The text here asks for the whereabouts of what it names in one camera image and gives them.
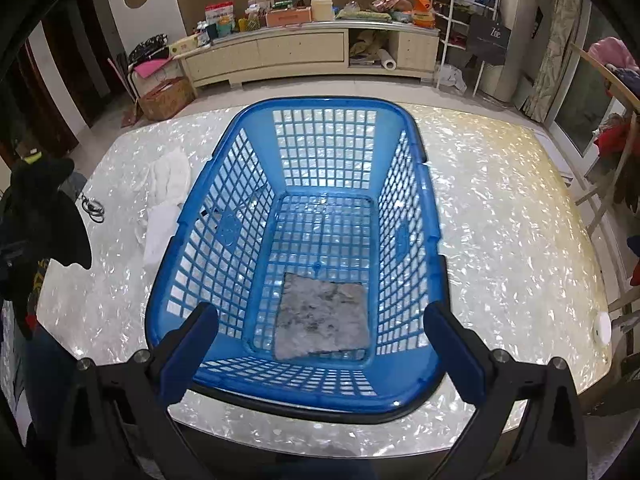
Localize white foam sponge block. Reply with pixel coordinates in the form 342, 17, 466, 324
143, 202, 180, 270

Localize grey speckled cloth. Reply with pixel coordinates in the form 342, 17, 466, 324
273, 273, 370, 361

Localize black ring strap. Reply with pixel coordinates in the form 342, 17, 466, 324
79, 193, 106, 224

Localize white quilted cloth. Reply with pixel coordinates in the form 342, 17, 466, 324
134, 148, 191, 209

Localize blue plastic basket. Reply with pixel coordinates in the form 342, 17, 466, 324
144, 96, 447, 424

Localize black fabric item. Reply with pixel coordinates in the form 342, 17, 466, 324
1, 153, 92, 340

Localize white round lid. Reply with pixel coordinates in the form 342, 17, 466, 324
593, 312, 612, 346

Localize wooden side table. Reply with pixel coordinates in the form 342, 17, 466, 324
569, 41, 640, 311

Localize cardboard box on floor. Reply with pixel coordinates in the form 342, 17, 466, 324
139, 77, 195, 122

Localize pink folder on chair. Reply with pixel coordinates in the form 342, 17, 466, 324
134, 58, 171, 79

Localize paper roll in cabinet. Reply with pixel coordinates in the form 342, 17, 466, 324
376, 49, 397, 72

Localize black shopping bag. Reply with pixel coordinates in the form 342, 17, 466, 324
466, 14, 511, 66

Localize cream tv cabinet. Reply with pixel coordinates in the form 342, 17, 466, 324
177, 20, 439, 89

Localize orange bag on cabinet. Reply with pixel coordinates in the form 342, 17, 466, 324
412, 0, 436, 28

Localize pink clothes pile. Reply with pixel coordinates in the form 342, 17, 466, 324
588, 37, 639, 72

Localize pink box on cabinet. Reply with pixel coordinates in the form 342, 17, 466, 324
266, 6, 312, 27

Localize silver standing air conditioner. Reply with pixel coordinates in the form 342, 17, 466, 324
480, 0, 538, 103

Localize white jug container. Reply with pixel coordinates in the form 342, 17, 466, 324
310, 0, 335, 22

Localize patterned curtain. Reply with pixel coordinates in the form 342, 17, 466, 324
523, 0, 582, 122

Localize white wire shelf rack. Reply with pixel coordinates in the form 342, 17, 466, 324
432, 0, 501, 94

